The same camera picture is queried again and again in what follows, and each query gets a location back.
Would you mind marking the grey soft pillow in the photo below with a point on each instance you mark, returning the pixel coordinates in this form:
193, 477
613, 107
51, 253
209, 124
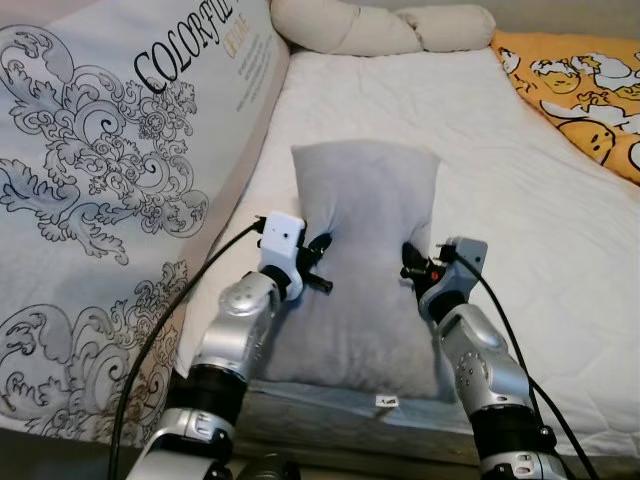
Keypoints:
370, 310

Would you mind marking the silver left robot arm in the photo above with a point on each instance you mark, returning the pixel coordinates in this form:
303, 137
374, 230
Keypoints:
235, 325

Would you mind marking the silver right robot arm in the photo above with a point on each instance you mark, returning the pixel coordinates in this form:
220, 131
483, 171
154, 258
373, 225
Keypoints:
485, 370

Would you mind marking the white quilted mattress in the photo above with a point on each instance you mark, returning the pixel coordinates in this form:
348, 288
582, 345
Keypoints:
530, 250

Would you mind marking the small white mattress tag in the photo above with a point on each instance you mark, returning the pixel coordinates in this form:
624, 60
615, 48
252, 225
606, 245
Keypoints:
386, 402

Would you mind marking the dark robot foot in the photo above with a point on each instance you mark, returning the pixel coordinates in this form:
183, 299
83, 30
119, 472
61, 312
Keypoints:
268, 468

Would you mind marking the long cream bolster pillow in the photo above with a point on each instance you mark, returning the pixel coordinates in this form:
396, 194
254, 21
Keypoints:
345, 28

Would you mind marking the yellow egg-cartoon blanket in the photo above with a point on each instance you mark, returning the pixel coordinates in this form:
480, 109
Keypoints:
575, 100

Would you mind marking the short cream bolster pillow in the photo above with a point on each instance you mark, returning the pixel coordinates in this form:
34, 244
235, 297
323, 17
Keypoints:
458, 28

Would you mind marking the grey ornament-print upright mattress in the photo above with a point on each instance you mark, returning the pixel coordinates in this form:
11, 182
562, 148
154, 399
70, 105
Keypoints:
100, 150

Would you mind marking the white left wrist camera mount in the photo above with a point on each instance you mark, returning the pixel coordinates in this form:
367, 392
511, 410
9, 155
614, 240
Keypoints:
280, 240

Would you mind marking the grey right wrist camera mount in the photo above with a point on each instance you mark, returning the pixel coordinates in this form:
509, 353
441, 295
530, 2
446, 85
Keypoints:
468, 255

